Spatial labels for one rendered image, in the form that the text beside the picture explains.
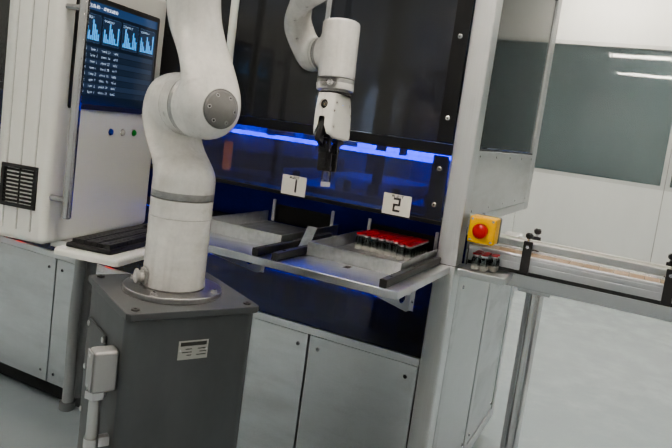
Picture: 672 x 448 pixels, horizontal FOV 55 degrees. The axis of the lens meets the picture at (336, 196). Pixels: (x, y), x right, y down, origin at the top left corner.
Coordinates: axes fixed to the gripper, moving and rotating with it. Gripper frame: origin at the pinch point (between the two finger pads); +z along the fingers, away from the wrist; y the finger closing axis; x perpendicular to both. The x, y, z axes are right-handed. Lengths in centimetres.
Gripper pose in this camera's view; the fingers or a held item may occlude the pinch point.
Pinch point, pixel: (327, 162)
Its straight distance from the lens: 146.1
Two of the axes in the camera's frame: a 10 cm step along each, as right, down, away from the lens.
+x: -9.0, -1.0, 4.3
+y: 4.3, 0.2, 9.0
